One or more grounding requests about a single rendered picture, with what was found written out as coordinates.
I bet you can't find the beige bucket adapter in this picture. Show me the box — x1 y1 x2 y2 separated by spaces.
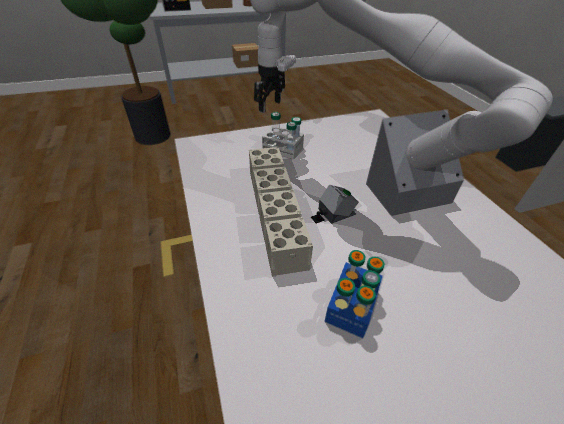
259 190 302 242
253 167 292 213
265 217 313 276
249 147 284 189

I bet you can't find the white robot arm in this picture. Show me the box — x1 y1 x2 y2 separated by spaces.
250 0 553 170

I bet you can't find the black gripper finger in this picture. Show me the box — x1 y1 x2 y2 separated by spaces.
274 71 285 103
254 81 274 113

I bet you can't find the green tube cap with grey label dot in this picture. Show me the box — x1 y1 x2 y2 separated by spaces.
361 270 380 291

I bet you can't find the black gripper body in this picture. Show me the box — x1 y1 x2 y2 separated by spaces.
258 64 282 92

